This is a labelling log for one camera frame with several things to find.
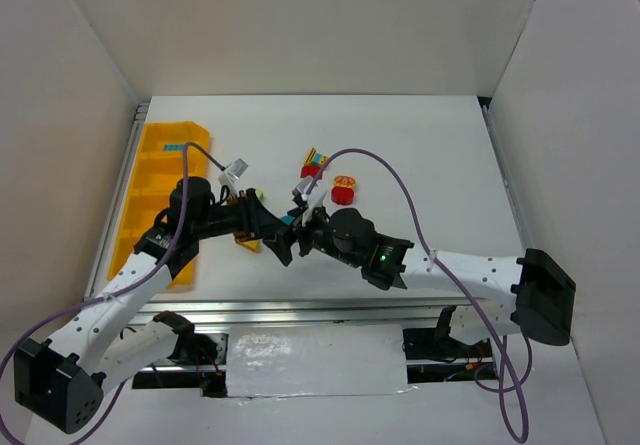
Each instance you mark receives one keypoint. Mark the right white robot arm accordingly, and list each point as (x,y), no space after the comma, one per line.
(530,295)

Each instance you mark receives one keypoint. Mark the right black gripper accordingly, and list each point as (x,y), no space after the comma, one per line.
(306,238)

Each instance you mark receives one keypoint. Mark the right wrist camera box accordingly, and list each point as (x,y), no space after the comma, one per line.
(308,197)

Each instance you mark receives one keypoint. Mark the white taped cover panel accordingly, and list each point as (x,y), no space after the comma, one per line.
(332,360)

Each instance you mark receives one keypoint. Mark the aluminium rail frame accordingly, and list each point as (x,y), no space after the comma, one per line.
(428,169)

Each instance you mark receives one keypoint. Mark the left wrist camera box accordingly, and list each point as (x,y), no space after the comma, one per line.
(232,172)

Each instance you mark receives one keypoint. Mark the red round lego stack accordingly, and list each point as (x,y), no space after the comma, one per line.
(343,190)

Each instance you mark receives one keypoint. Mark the yellow compartment bin tray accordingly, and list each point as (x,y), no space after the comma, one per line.
(154,176)

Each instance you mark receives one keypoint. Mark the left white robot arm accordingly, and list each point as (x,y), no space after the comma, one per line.
(63,379)

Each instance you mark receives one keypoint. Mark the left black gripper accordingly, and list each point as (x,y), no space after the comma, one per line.
(251,214)

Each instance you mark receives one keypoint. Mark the yellow green lego stack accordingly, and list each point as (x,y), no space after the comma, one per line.
(246,242)

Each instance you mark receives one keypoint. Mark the red yellow blue lego stack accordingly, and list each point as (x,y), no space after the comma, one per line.
(312,164)

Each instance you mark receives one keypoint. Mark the red green blue lego stack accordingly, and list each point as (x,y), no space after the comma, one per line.
(256,194)

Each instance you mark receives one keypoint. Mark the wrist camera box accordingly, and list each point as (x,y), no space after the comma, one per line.
(232,172)
(308,197)

